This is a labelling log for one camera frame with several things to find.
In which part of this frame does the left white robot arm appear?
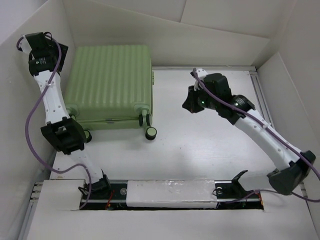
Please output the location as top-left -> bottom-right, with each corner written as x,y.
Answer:
16,32 -> 113,199

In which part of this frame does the white foam base cover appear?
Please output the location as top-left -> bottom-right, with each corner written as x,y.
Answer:
126,180 -> 218,209

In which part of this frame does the green suitcase blue lining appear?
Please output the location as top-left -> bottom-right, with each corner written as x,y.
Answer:
63,44 -> 157,141

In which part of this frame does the black metal base rail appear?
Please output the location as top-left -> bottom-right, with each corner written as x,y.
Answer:
80,179 -> 264,211

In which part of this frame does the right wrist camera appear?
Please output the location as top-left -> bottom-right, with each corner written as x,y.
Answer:
190,67 -> 208,80

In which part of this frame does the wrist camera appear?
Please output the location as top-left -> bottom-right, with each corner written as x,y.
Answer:
190,67 -> 208,80
16,35 -> 32,54

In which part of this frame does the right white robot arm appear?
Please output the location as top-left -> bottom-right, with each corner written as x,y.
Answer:
182,68 -> 316,197

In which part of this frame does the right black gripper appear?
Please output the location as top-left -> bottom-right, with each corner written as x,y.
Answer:
182,83 -> 220,114

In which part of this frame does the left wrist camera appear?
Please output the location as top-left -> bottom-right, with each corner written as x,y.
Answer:
16,35 -> 32,54

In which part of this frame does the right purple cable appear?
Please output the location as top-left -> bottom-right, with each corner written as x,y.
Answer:
190,67 -> 320,204

